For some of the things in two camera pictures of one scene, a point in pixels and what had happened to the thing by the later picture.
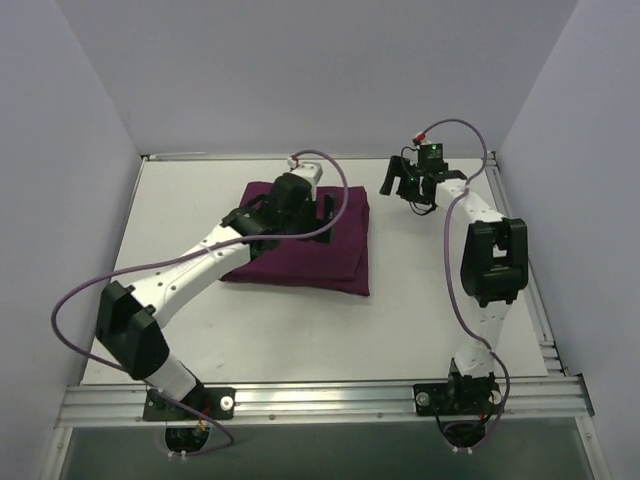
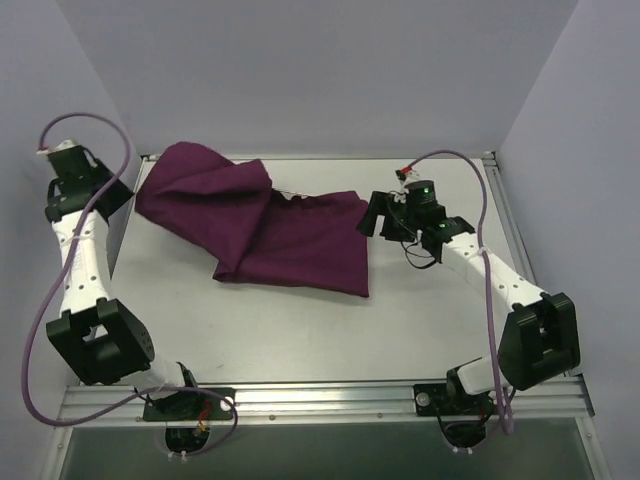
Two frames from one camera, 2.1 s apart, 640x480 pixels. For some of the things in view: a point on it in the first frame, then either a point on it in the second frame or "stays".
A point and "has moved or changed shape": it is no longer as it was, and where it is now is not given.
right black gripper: [407, 181] → [391, 220]
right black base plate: [457, 399] stays
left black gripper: [310, 214] → [110, 192]
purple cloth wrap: [341, 266] has moved or changed shape
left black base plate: [217, 402] stays
